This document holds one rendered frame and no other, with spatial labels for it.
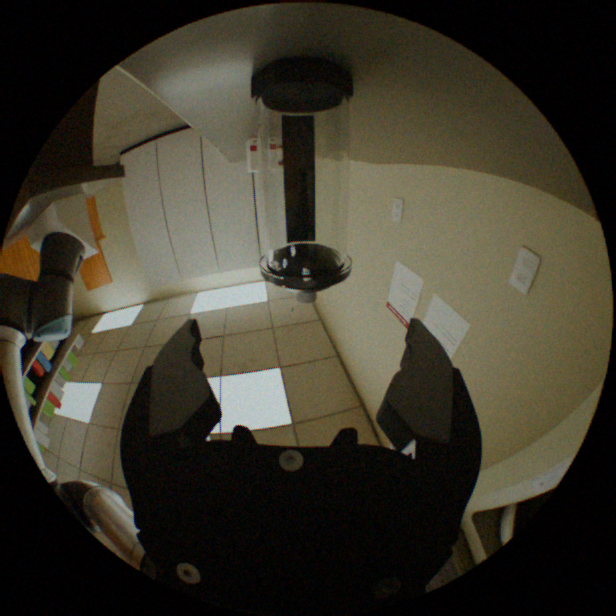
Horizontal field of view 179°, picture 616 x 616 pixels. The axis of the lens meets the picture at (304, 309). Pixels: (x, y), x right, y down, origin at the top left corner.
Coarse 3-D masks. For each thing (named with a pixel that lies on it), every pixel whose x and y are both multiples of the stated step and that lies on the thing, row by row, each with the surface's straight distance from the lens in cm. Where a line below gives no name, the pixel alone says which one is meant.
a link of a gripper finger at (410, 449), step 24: (456, 384) 9; (456, 408) 8; (456, 432) 7; (480, 432) 8; (432, 456) 7; (456, 456) 7; (480, 456) 8; (456, 480) 7; (456, 504) 7; (456, 528) 7
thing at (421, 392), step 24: (408, 336) 12; (432, 336) 11; (408, 360) 9; (432, 360) 9; (408, 384) 8; (432, 384) 8; (384, 408) 7; (408, 408) 7; (432, 408) 7; (384, 432) 8; (408, 432) 7; (432, 432) 7
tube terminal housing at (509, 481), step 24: (600, 384) 34; (552, 432) 37; (576, 432) 30; (528, 456) 36; (552, 456) 30; (480, 480) 43; (504, 480) 35; (528, 480) 29; (480, 504) 36; (504, 504) 34; (528, 504) 56; (480, 528) 42; (480, 552) 45
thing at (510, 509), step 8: (536, 496) 54; (544, 496) 55; (512, 504) 42; (536, 504) 55; (504, 512) 44; (512, 512) 41; (536, 512) 55; (504, 520) 43; (512, 520) 40; (504, 528) 43; (512, 528) 40; (504, 536) 43; (512, 536) 41; (504, 544) 45
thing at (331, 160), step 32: (288, 96) 19; (320, 96) 19; (256, 128) 22; (288, 128) 18; (320, 128) 18; (288, 160) 18; (320, 160) 18; (288, 192) 17; (320, 192) 17; (288, 224) 18; (320, 224) 18; (288, 256) 19; (320, 256) 19; (288, 288) 19; (320, 288) 19
